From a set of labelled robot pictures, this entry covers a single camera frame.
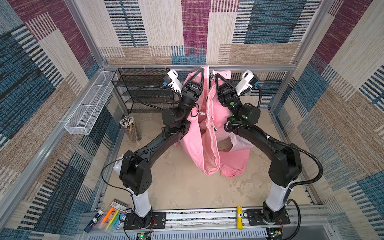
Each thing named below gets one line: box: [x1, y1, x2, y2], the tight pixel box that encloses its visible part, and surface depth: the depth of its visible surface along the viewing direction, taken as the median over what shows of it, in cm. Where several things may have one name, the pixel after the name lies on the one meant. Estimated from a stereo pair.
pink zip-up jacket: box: [174, 66, 254, 177], surface depth 65 cm
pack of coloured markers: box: [99, 198, 130, 236], surface depth 76 cm
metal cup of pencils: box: [119, 115, 143, 143], surface depth 93 cm
